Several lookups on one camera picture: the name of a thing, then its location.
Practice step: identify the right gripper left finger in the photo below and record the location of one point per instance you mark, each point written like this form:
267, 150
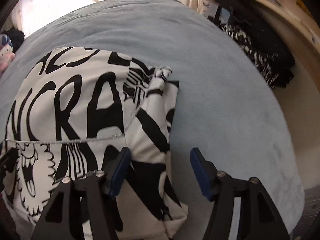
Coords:
91, 199

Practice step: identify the black white graffiti print garment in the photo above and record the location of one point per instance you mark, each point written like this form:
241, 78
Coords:
74, 112

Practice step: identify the black white clothes pile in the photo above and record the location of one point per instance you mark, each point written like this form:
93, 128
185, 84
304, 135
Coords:
257, 39

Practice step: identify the pink white plush toy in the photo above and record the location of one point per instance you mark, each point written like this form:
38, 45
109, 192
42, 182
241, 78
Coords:
6, 53

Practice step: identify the blue-grey fleece bed blanket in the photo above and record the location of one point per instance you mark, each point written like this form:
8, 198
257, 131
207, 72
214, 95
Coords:
224, 107

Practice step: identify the black knitted item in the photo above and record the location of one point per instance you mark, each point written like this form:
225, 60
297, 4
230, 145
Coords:
16, 36

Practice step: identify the wooden shelf unit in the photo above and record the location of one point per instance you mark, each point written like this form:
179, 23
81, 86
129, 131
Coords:
297, 29

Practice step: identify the white blue box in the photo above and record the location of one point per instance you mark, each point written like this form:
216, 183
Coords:
214, 12

